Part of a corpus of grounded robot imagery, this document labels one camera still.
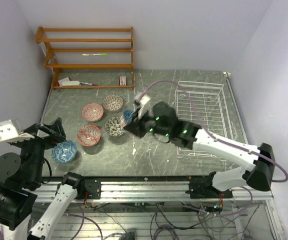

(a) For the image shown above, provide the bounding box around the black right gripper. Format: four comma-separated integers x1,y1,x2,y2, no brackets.
123,107,171,139

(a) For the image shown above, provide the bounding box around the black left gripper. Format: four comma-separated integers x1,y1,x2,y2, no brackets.
12,115,65,185

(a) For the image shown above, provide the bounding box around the blue triangle pattern bowl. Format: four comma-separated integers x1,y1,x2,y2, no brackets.
120,109,134,128

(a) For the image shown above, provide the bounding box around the black leaf pattern bowl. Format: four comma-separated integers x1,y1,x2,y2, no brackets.
104,116,125,137

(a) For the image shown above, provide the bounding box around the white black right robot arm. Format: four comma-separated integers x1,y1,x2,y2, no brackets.
120,102,275,198

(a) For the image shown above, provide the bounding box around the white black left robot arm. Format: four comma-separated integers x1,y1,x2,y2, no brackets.
0,118,86,240

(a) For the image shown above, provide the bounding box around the wooden shelf rack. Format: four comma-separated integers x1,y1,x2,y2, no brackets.
35,26,135,90

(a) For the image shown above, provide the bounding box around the blue swirl pattern bowl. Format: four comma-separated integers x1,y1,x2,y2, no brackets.
51,140,77,164

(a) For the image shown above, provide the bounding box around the red diamond pattern bowl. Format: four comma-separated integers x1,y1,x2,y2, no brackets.
77,125,101,147

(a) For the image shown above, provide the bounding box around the brown flower grid bowl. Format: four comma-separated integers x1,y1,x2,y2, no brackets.
102,94,124,112

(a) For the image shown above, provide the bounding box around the red drop pattern bowl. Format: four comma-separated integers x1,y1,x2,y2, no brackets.
81,102,104,122

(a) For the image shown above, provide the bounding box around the red white small box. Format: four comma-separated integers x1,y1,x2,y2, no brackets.
119,76,127,86

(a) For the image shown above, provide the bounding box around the white eraser block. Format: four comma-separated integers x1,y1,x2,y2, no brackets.
62,80,81,87

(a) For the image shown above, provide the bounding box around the pink white marker pen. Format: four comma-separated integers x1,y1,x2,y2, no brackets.
80,81,99,87

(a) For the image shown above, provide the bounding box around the green white marker pen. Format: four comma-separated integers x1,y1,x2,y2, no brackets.
82,53,107,56

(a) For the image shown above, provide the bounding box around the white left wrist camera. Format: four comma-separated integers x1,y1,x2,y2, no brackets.
0,119,33,143

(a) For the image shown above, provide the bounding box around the white wire dish rack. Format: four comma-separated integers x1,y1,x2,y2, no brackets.
175,80,236,159

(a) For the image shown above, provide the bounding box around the aluminium rail base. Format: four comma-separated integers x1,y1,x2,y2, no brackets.
33,181,274,203

